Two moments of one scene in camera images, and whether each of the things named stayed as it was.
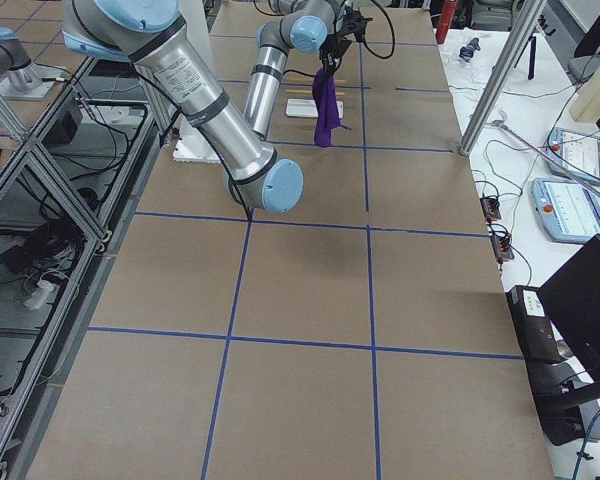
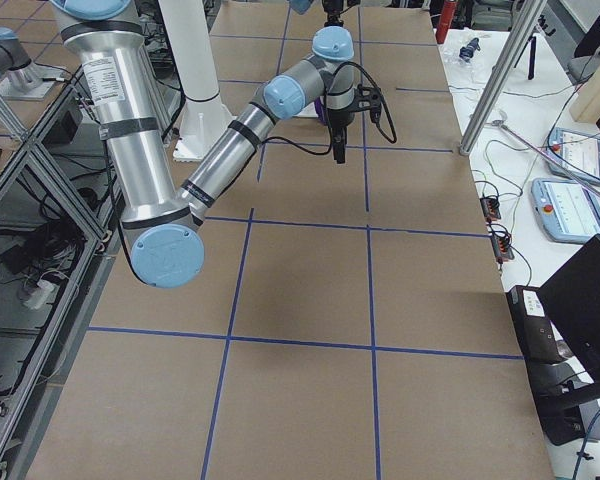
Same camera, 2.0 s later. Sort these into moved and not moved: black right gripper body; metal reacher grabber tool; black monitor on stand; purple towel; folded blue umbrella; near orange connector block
Moved: purple towel; black right gripper body
Not moved: black monitor on stand; metal reacher grabber tool; near orange connector block; folded blue umbrella
